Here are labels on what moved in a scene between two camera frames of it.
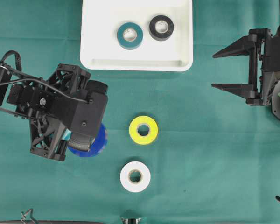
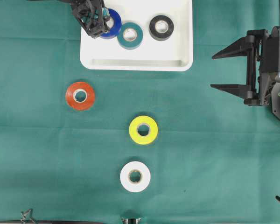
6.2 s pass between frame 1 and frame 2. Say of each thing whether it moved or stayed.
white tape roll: stayed
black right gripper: stayed
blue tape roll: moved
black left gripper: moved
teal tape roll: stayed
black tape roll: stayed
